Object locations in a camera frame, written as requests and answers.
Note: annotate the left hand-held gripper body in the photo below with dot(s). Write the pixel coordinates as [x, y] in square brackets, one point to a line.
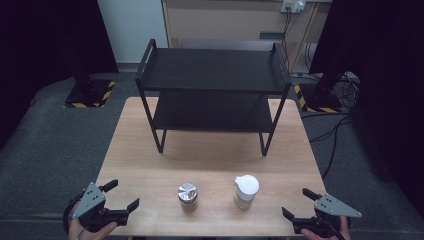
[91, 200]

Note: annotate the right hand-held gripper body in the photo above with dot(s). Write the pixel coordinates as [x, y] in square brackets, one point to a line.
[333, 208]

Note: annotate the white plastic cup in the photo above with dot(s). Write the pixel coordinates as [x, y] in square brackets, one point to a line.
[246, 185]

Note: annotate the glass spice jar metal lid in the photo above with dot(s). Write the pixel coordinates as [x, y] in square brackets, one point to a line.
[187, 193]

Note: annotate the black two-tier shelf rack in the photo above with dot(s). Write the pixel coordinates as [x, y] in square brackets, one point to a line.
[213, 70]

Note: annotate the person's right hand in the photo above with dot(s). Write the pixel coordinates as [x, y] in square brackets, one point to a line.
[313, 236]

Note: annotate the person's left hand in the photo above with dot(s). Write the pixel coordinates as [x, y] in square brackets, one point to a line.
[81, 233]

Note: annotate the black stand with striped base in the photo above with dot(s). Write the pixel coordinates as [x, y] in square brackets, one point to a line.
[320, 98]
[88, 95]

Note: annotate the black curtain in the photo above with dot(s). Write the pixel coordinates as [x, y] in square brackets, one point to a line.
[50, 36]
[383, 66]

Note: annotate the grey rectangular cover plate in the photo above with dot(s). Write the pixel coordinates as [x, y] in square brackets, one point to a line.
[271, 35]

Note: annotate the white power socket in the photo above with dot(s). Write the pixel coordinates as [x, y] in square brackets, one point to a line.
[292, 6]

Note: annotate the beige office desk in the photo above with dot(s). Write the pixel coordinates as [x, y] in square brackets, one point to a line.
[226, 23]

